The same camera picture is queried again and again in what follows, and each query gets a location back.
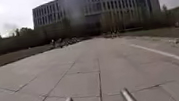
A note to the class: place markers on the row of trees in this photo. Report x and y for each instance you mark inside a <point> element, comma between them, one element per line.
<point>2,43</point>

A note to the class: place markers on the grass area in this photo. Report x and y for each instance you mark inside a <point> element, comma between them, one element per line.
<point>4,59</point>
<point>176,32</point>

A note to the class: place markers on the grey concrete slab pavement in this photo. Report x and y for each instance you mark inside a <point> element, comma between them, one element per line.
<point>89,66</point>

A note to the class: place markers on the white painted line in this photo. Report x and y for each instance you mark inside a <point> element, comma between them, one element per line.
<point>169,54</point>

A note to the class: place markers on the large curved office building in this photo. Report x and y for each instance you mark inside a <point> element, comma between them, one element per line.
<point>104,4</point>

